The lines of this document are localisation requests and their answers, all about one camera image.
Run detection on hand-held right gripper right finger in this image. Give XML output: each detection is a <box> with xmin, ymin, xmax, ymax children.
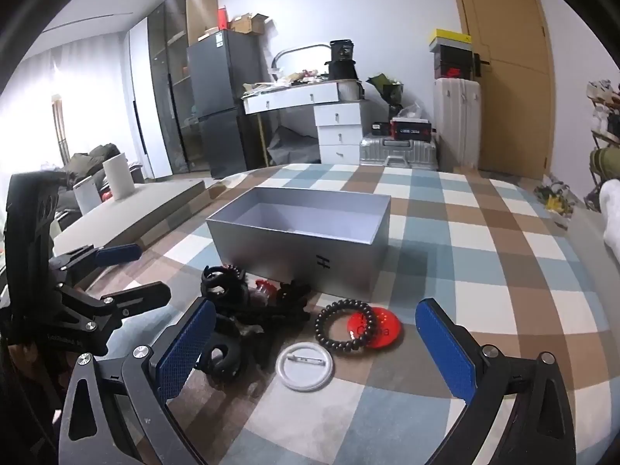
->
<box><xmin>415</xmin><ymin>298</ymin><xmax>577</xmax><ymax>465</ymax></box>

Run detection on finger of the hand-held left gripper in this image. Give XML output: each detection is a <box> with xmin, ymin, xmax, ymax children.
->
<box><xmin>60</xmin><ymin>281</ymin><xmax>172</xmax><ymax>336</ymax></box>
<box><xmin>51</xmin><ymin>243</ymin><xmax>142</xmax><ymax>272</ymax></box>

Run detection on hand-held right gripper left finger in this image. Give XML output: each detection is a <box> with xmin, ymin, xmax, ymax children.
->
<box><xmin>51</xmin><ymin>296</ymin><xmax>217</xmax><ymax>465</ymax></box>

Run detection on black round hair claw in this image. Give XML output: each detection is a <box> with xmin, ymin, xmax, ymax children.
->
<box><xmin>196</xmin><ymin>317</ymin><xmax>245</xmax><ymax>379</ymax></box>

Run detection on black ribbed hair claw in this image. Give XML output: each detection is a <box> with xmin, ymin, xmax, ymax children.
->
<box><xmin>201</xmin><ymin>265</ymin><xmax>249</xmax><ymax>303</ymax></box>

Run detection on red round badge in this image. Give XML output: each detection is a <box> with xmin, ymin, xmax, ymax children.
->
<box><xmin>346</xmin><ymin>306</ymin><xmax>404</xmax><ymax>352</ymax></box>

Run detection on white round pin badge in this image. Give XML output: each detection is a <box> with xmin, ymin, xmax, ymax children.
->
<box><xmin>276</xmin><ymin>341</ymin><xmax>336</xmax><ymax>392</ymax></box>

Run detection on dark large-bead bracelet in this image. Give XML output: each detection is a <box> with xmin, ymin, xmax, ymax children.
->
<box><xmin>315</xmin><ymin>300</ymin><xmax>377</xmax><ymax>357</ymax></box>

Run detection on silver cardboard box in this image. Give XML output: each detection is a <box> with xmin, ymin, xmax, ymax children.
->
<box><xmin>206</xmin><ymin>186</ymin><xmax>392</xmax><ymax>303</ymax></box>

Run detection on grey low platform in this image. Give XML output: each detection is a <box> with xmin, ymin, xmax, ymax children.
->
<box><xmin>53</xmin><ymin>179</ymin><xmax>207</xmax><ymax>262</ymax></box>

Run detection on short white bin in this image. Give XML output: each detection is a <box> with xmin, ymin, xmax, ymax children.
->
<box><xmin>72</xmin><ymin>177</ymin><xmax>105</xmax><ymax>214</ymax></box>

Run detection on black hair claw on table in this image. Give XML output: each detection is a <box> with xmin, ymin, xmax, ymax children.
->
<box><xmin>232</xmin><ymin>300</ymin><xmax>291</xmax><ymax>337</ymax></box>

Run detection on tall white cylinder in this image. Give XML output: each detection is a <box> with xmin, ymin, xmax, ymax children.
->
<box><xmin>103</xmin><ymin>153</ymin><xmax>135</xmax><ymax>200</ymax></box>

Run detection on dark clothes pile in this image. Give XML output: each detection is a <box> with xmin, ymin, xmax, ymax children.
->
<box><xmin>65</xmin><ymin>143</ymin><xmax>122</xmax><ymax>185</ymax></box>

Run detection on plaid blanket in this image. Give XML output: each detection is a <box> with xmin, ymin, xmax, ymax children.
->
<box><xmin>53</xmin><ymin>162</ymin><xmax>616</xmax><ymax>465</ymax></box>

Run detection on black spiky hair claw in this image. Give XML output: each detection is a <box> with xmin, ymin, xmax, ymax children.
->
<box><xmin>276</xmin><ymin>281</ymin><xmax>312</xmax><ymax>323</ymax></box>

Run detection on wooden stand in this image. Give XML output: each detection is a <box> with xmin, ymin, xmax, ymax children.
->
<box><xmin>51</xmin><ymin>94</ymin><xmax>69</xmax><ymax>165</ymax></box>

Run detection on white wardrobe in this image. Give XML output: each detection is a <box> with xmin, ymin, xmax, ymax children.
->
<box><xmin>127</xmin><ymin>17</ymin><xmax>172</xmax><ymax>182</ymax></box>

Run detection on white curtain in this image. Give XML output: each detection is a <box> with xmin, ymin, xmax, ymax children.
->
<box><xmin>0</xmin><ymin>34</ymin><xmax>134</xmax><ymax>195</ymax></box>

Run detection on wooden stick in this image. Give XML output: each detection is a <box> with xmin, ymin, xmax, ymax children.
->
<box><xmin>257</xmin><ymin>111</ymin><xmax>269</xmax><ymax>165</ymax></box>

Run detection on pile of sandals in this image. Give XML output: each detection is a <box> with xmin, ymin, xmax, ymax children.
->
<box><xmin>535</xmin><ymin>179</ymin><xmax>577</xmax><ymax>214</ymax></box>

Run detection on dark grey fridge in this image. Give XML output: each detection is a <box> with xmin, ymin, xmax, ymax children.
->
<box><xmin>186</xmin><ymin>29</ymin><xmax>269</xmax><ymax>180</ymax></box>

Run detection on glass door cabinet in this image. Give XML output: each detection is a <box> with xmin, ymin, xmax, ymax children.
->
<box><xmin>146</xmin><ymin>0</ymin><xmax>195</xmax><ymax>175</ymax></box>

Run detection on grey cloth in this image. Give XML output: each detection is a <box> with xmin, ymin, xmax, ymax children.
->
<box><xmin>269</xmin><ymin>126</ymin><xmax>320</xmax><ymax>165</ymax></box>

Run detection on silver suitcase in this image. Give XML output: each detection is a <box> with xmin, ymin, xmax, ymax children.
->
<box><xmin>359</xmin><ymin>136</ymin><xmax>439</xmax><ymax>171</ymax></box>

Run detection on rolled blankets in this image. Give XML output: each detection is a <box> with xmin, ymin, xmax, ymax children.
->
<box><xmin>601</xmin><ymin>179</ymin><xmax>620</xmax><ymax>243</ymax></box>

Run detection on black and red box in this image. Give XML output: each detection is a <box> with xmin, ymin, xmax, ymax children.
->
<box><xmin>390</xmin><ymin>117</ymin><xmax>433</xmax><ymax>142</ymax></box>

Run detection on white suitcase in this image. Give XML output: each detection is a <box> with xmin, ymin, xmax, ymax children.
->
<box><xmin>433</xmin><ymin>77</ymin><xmax>481</xmax><ymax>171</ymax></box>

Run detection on white desk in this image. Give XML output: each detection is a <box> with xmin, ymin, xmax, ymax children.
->
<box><xmin>242</xmin><ymin>80</ymin><xmax>364</xmax><ymax>114</ymax></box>

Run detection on pile of desk clutter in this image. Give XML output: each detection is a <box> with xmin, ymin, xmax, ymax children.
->
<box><xmin>242</xmin><ymin>70</ymin><xmax>335</xmax><ymax>95</ymax></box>

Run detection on clear plastic bag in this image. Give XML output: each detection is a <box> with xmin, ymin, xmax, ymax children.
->
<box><xmin>397</xmin><ymin>102</ymin><xmax>429</xmax><ymax>122</ymax></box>

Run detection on white drawer unit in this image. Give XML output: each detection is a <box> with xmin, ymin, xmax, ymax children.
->
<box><xmin>314</xmin><ymin>102</ymin><xmax>364</xmax><ymax>165</ymax></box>

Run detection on green rolled mat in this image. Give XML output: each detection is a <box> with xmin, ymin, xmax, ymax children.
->
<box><xmin>590</xmin><ymin>148</ymin><xmax>620</xmax><ymax>180</ymax></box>

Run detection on tall cardboard box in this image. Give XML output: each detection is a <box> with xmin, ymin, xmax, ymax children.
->
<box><xmin>186</xmin><ymin>0</ymin><xmax>219</xmax><ymax>44</ymax></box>

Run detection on oval mirror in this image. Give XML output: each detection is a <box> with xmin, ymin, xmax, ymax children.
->
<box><xmin>271</xmin><ymin>43</ymin><xmax>332</xmax><ymax>81</ymax></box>

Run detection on open cardboard box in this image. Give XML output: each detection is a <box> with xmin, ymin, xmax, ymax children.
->
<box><xmin>230</xmin><ymin>14</ymin><xmax>269</xmax><ymax>36</ymax></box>

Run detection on dark wrapped bouquet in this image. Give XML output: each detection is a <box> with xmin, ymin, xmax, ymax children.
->
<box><xmin>367</xmin><ymin>74</ymin><xmax>405</xmax><ymax>122</ymax></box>

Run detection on white ribbed container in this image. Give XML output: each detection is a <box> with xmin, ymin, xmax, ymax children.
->
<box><xmin>338</xmin><ymin>80</ymin><xmax>365</xmax><ymax>102</ymax></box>

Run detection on wooden door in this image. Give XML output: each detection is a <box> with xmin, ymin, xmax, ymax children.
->
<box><xmin>446</xmin><ymin>0</ymin><xmax>555</xmax><ymax>180</ymax></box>

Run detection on black shoebox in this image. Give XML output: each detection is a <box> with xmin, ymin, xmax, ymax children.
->
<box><xmin>432</xmin><ymin>51</ymin><xmax>478</xmax><ymax>79</ymax></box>

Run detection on rows of shoes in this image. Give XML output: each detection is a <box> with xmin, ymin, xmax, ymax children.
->
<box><xmin>586</xmin><ymin>77</ymin><xmax>620</xmax><ymax>136</ymax></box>

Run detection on black appliance stack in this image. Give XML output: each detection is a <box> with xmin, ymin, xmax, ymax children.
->
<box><xmin>324</xmin><ymin>39</ymin><xmax>362</xmax><ymax>81</ymax></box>

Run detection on yellow lid shoebox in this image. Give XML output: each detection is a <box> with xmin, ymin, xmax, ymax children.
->
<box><xmin>429</xmin><ymin>29</ymin><xmax>473</xmax><ymax>53</ymax></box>

